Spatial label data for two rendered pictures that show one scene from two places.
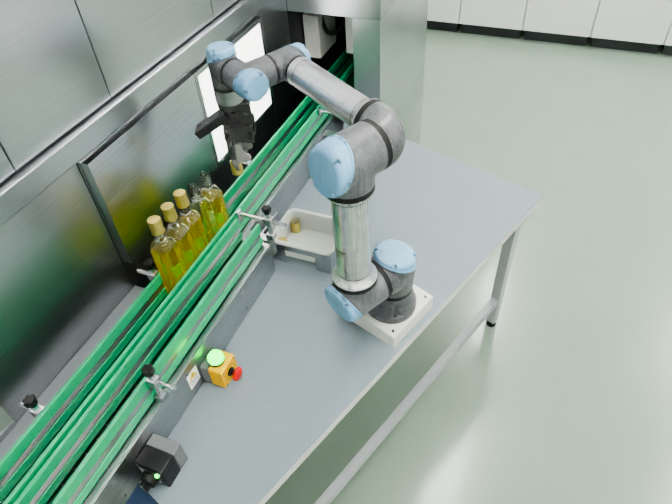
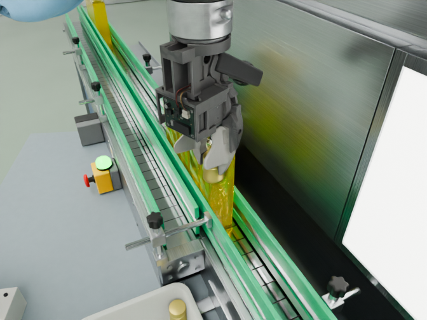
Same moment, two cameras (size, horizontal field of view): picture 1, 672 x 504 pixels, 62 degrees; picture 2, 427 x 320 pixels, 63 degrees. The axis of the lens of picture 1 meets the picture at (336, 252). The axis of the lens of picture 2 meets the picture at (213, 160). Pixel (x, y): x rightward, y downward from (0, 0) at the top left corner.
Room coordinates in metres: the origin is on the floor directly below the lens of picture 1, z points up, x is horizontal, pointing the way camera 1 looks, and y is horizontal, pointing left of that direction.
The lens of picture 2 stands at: (1.64, -0.06, 1.46)
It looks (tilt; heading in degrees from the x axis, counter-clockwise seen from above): 37 degrees down; 130
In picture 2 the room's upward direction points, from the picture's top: straight up
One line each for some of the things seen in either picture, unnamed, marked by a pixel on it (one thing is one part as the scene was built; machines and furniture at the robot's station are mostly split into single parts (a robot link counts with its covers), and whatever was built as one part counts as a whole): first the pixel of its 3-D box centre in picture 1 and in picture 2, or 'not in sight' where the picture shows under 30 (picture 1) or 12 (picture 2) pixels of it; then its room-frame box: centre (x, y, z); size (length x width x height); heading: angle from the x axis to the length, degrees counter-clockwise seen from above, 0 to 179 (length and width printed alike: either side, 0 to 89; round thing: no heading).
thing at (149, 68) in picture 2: (34, 411); (154, 71); (0.69, 0.72, 0.94); 0.07 x 0.04 x 0.13; 65
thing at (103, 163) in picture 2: (215, 357); (103, 162); (0.88, 0.34, 0.84); 0.04 x 0.04 x 0.03
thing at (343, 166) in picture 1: (352, 233); not in sight; (0.96, -0.04, 1.18); 0.15 x 0.12 x 0.55; 127
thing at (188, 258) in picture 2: (261, 243); (181, 262); (1.30, 0.24, 0.85); 0.09 x 0.04 x 0.07; 65
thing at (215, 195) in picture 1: (215, 214); (216, 183); (1.30, 0.36, 0.99); 0.06 x 0.06 x 0.21; 64
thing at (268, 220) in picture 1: (261, 221); (169, 235); (1.29, 0.22, 0.95); 0.17 x 0.03 x 0.12; 65
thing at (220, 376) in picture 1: (220, 368); (105, 176); (0.88, 0.34, 0.79); 0.07 x 0.07 x 0.07; 65
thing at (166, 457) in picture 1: (161, 460); (89, 129); (0.62, 0.46, 0.79); 0.08 x 0.08 x 0.08; 65
